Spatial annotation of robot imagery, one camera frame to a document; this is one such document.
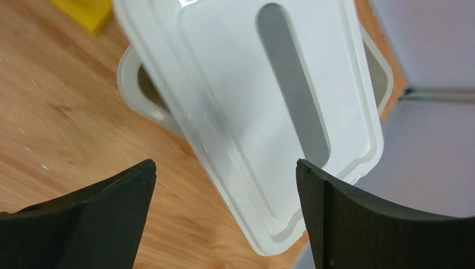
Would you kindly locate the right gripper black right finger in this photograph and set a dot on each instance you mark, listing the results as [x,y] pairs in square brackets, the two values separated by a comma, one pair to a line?
[352,228]

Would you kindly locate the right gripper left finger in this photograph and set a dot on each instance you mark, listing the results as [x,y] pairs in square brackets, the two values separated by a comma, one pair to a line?
[99,226]

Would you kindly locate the white plastic bin lid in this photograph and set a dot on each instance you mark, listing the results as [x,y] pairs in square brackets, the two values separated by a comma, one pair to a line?
[255,86]

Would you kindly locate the beige plastic bin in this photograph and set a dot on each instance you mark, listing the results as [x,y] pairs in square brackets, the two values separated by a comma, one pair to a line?
[139,93]

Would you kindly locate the yellow test tube rack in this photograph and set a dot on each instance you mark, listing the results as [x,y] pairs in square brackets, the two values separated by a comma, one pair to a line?
[91,15]

